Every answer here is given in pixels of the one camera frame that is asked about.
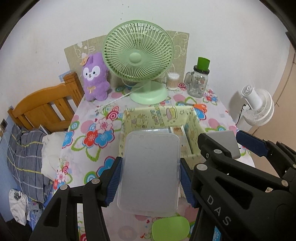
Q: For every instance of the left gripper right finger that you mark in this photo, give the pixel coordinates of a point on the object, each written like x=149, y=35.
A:
x=186, y=178

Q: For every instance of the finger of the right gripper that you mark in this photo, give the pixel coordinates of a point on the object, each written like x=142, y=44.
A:
x=258, y=146
x=215, y=154

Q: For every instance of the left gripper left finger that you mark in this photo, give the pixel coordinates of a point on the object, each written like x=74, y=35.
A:
x=99, y=193

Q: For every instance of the grey rounded object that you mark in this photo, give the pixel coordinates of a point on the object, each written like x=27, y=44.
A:
x=227, y=140

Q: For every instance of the card box with picture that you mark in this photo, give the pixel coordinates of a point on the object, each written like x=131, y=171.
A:
x=180, y=132

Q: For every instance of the green case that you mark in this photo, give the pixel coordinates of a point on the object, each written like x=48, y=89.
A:
x=170, y=228

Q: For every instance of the white floor fan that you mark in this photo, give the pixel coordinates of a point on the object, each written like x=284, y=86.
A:
x=258, y=108

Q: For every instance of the yellow cartoon storage box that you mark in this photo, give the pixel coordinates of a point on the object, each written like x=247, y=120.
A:
x=162, y=118

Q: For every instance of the floral tablecloth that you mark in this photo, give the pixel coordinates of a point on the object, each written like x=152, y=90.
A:
x=91, y=143

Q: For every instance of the white pillow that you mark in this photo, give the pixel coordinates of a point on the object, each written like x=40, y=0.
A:
x=52, y=145

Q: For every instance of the glass mug jar green lid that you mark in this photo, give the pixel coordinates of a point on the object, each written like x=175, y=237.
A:
x=196, y=81

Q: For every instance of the cotton swab container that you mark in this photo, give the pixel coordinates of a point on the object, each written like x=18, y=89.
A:
x=172, y=81

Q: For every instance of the white crumpled clothing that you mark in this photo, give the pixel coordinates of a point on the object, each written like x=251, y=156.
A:
x=18, y=202

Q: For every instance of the grey plaid blanket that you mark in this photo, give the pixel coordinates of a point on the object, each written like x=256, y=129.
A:
x=24, y=160

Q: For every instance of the purple plush bunny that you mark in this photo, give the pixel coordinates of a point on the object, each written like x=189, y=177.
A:
x=94, y=72

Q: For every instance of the green desk fan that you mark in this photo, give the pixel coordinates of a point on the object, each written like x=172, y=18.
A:
x=140, y=52

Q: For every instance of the orange handled scissors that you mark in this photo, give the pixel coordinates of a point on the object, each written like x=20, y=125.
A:
x=201, y=107

